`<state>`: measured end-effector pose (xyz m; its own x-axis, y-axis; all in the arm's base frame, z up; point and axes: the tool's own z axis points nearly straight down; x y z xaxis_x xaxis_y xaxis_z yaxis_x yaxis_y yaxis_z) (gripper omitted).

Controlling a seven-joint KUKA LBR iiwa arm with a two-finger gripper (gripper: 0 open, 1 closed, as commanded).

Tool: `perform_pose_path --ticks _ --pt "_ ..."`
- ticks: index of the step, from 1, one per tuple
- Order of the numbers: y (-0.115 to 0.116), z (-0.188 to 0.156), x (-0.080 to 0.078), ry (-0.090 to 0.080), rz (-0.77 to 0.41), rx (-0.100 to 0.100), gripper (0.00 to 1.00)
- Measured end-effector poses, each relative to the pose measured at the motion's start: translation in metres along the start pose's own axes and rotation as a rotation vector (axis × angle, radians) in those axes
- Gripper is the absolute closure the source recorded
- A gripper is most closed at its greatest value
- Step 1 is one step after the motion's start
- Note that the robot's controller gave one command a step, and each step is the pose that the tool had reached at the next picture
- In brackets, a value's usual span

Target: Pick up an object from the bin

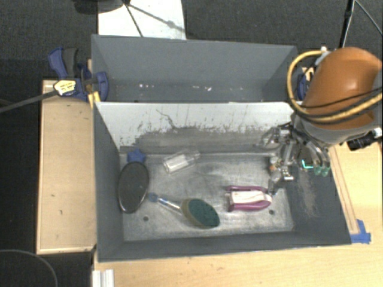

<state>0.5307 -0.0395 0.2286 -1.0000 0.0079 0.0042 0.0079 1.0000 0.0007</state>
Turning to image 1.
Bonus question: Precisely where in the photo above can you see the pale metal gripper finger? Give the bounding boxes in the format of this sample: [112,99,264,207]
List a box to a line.
[281,165,295,182]
[267,169,284,197]

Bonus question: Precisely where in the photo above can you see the purple and white tool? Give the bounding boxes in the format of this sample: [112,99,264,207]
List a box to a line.
[224,184,273,213]

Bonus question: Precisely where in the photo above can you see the clear glass bottle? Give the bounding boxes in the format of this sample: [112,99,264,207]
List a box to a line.
[162,148,201,175]

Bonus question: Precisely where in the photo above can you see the grey metal bin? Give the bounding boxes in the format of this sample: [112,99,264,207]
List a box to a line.
[90,33,352,262]

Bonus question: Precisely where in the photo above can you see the pale wood board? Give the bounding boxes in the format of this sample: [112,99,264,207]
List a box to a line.
[35,79,98,255]

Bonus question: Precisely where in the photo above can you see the black cylinder on white bracket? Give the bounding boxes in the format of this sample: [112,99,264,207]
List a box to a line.
[346,126,383,152]

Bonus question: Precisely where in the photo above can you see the green scrub brush blue handle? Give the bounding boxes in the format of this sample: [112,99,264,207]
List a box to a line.
[147,192,221,230]

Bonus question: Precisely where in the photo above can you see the dark oval mirror blue handle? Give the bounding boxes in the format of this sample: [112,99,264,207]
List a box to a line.
[116,148,151,215]

